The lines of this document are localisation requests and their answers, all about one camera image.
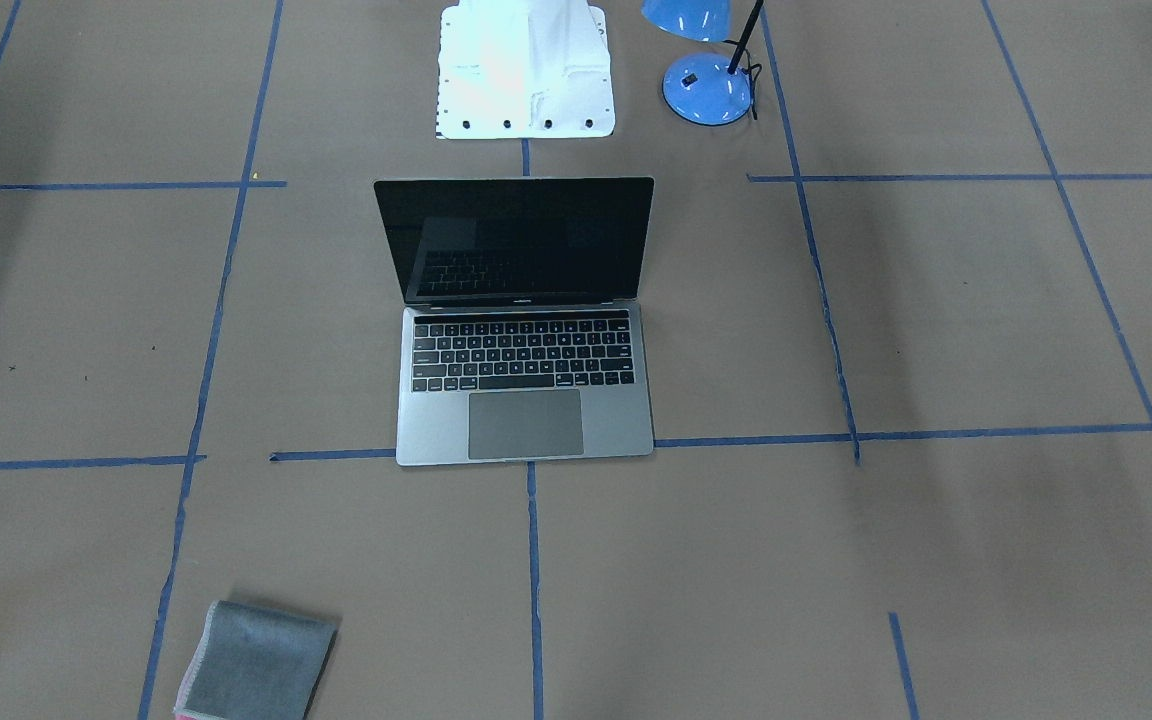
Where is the grey laptop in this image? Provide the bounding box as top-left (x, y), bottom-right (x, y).
top-left (372, 176), bottom-right (655, 468)

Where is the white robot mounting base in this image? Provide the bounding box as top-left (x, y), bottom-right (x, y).
top-left (435, 1), bottom-right (616, 141)

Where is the blue desk lamp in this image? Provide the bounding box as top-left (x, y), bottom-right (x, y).
top-left (641, 1), bottom-right (765, 127)

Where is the folded grey cloth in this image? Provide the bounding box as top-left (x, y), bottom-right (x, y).
top-left (173, 600), bottom-right (338, 719)

